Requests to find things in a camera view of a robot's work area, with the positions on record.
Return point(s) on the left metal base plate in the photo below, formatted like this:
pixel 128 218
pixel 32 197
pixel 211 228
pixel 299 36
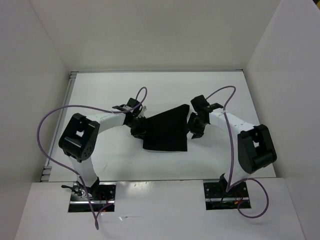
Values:
pixel 104 199

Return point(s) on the metal base plate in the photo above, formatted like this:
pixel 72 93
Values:
pixel 104 199
pixel 217 199

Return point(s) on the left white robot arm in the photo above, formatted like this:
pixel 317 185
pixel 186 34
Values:
pixel 79 139

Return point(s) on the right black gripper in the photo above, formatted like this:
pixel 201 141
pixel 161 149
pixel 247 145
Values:
pixel 198 133

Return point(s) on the black skirt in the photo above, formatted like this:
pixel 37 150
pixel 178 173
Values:
pixel 167 131

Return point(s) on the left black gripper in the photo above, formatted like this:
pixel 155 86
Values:
pixel 141 132

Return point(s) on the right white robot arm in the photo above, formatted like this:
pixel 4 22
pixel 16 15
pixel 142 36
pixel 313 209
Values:
pixel 251 145

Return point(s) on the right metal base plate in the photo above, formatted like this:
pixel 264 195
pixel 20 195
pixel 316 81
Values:
pixel 217 199

